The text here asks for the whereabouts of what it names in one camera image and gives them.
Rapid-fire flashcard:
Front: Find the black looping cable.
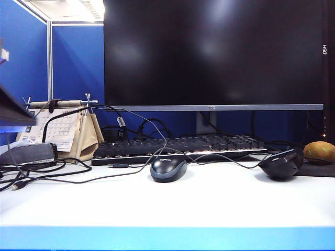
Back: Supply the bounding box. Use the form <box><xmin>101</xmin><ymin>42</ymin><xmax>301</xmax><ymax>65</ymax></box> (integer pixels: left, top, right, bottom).
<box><xmin>0</xmin><ymin>158</ymin><xmax>93</xmax><ymax>192</ymax></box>

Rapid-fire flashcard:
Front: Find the beige fabric calendar stand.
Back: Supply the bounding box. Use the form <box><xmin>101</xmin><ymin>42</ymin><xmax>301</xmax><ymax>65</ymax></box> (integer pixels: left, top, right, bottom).
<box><xmin>22</xmin><ymin>93</ymin><xmax>105</xmax><ymax>164</ymax></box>

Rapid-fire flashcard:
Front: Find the black mouse pad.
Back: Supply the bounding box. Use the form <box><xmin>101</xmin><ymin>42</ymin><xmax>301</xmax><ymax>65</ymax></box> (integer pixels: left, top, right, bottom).
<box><xmin>295</xmin><ymin>156</ymin><xmax>335</xmax><ymax>178</ymax></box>

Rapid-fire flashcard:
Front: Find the large black wide monitor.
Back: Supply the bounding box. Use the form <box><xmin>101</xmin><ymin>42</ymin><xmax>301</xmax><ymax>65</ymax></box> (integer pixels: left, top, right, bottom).
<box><xmin>104</xmin><ymin>0</ymin><xmax>325</xmax><ymax>112</ymax></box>

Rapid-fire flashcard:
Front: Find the black USB plug metal tip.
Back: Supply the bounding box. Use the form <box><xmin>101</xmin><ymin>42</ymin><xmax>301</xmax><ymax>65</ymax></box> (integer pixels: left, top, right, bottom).
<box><xmin>11</xmin><ymin>179</ymin><xmax>28</xmax><ymax>191</ymax></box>

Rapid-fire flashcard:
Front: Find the silver partition post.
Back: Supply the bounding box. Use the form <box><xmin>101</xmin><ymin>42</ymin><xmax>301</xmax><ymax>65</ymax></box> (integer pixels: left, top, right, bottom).
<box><xmin>46</xmin><ymin>20</ymin><xmax>53</xmax><ymax>101</ymax></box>

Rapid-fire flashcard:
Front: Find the grey black Logitech mouse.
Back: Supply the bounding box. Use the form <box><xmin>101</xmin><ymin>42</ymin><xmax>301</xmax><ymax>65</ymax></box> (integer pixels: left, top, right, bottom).
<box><xmin>150</xmin><ymin>156</ymin><xmax>188</xmax><ymax>183</ymax></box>

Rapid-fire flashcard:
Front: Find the thin grey mouse cable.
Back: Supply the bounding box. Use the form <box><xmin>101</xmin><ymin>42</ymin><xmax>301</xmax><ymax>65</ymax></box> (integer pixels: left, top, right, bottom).
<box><xmin>88</xmin><ymin>104</ymin><xmax>168</xmax><ymax>159</ymax></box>

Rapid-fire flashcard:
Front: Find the black mechanical keyboard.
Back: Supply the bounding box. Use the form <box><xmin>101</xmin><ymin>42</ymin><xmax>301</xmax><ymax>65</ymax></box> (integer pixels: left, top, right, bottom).
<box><xmin>91</xmin><ymin>134</ymin><xmax>270</xmax><ymax>166</ymax></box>

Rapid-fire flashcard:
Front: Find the black power adapter brick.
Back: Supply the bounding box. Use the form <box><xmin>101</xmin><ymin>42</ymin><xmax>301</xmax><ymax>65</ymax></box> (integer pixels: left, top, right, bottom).
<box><xmin>0</xmin><ymin>142</ymin><xmax>58</xmax><ymax>166</ymax></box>

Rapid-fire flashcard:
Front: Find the thin black mouse cable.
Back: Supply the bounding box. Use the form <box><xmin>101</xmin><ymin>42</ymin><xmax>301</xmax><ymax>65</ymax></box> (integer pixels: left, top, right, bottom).
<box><xmin>25</xmin><ymin>147</ymin><xmax>270</xmax><ymax>184</ymax></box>

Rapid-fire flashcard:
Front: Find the black upside-down mouse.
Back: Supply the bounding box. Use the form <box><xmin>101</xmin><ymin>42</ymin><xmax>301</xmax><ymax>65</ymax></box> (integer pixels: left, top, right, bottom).
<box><xmin>258</xmin><ymin>148</ymin><xmax>304</xmax><ymax>181</ymax></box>

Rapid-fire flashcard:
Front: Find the black cable bundle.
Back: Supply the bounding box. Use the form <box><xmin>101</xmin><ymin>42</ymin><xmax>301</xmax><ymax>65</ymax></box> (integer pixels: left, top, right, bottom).
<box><xmin>133</xmin><ymin>118</ymin><xmax>174</xmax><ymax>141</ymax></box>

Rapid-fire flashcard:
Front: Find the thick black power cable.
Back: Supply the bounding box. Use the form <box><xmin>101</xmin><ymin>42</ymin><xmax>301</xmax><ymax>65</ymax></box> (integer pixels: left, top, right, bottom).
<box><xmin>41</xmin><ymin>104</ymin><xmax>127</xmax><ymax>143</ymax></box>

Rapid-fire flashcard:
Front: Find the small black box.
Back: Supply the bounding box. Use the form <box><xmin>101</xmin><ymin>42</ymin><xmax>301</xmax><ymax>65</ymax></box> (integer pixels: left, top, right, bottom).
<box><xmin>101</xmin><ymin>126</ymin><xmax>128</xmax><ymax>144</ymax></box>

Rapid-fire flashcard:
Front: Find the black HSD monitor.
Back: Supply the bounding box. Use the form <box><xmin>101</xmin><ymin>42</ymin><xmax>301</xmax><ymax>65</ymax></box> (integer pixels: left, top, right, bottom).
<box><xmin>323</xmin><ymin>0</ymin><xmax>335</xmax><ymax>140</ymax></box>

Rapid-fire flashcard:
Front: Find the grey monitor stand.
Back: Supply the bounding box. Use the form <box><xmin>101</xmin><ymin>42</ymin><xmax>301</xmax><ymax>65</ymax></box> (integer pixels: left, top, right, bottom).
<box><xmin>196</xmin><ymin>111</ymin><xmax>218</xmax><ymax>135</ymax></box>

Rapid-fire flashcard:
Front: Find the brown kiwi fruit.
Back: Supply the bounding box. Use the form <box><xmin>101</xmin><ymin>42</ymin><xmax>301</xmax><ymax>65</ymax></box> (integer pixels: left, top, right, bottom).
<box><xmin>303</xmin><ymin>141</ymin><xmax>335</xmax><ymax>165</ymax></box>

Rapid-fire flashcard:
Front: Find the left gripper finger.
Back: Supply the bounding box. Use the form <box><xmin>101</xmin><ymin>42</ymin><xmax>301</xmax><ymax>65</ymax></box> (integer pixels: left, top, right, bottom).
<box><xmin>0</xmin><ymin>85</ymin><xmax>37</xmax><ymax>134</ymax></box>
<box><xmin>0</xmin><ymin>39</ymin><xmax>10</xmax><ymax>64</ymax></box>

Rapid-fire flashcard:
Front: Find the white paper desk calendar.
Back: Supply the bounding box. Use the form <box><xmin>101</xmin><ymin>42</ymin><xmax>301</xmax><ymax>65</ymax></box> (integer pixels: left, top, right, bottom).
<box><xmin>17</xmin><ymin>108</ymin><xmax>81</xmax><ymax>152</ymax></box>

